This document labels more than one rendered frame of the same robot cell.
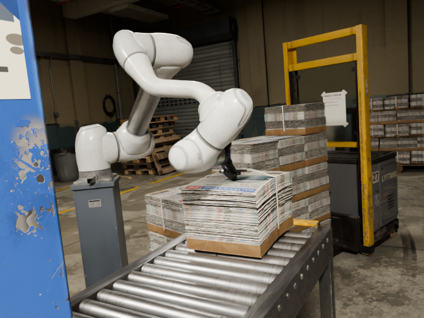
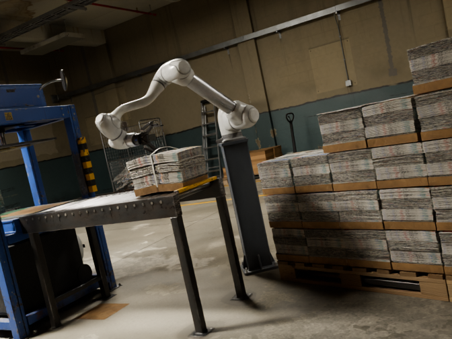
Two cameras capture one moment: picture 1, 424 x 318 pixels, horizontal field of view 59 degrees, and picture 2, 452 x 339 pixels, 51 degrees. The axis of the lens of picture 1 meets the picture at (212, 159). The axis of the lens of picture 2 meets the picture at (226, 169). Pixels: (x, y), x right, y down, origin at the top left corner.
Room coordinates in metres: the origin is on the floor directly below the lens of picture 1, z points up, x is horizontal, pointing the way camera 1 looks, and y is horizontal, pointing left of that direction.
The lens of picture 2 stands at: (1.74, -3.04, 1.08)
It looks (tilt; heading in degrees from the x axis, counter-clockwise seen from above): 5 degrees down; 90
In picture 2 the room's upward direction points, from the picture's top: 12 degrees counter-clockwise
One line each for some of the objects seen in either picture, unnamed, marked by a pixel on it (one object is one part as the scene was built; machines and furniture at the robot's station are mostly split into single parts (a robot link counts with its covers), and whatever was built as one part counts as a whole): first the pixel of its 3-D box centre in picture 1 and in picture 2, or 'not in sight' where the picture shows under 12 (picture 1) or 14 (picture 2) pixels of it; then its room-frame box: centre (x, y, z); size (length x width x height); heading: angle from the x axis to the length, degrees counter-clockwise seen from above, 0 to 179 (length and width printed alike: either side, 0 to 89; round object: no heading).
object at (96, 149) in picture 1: (94, 146); (229, 119); (1.85, 0.57, 1.17); 0.18 x 0.16 x 0.22; 124
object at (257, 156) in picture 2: not in sight; (253, 165); (2.33, 6.76, 0.28); 1.20 x 0.83 x 0.57; 149
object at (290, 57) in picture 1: (294, 139); not in sight; (3.49, -0.79, 0.97); 0.09 x 0.09 x 1.75; 41
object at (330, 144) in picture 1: (329, 144); not in sight; (3.27, -1.03, 0.92); 0.57 x 0.01 x 0.05; 41
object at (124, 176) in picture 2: not in sight; (137, 159); (-0.19, 8.00, 0.85); 1.21 x 0.83 x 1.71; 149
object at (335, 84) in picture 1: (325, 103); not in sight; (3.26, -1.02, 1.27); 0.57 x 0.01 x 0.65; 41
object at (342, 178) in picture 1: (350, 194); not in sight; (3.49, -1.28, 0.40); 0.69 x 0.55 x 0.80; 41
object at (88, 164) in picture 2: not in sight; (87, 165); (0.65, 0.84, 1.05); 0.05 x 0.05 x 0.45; 59
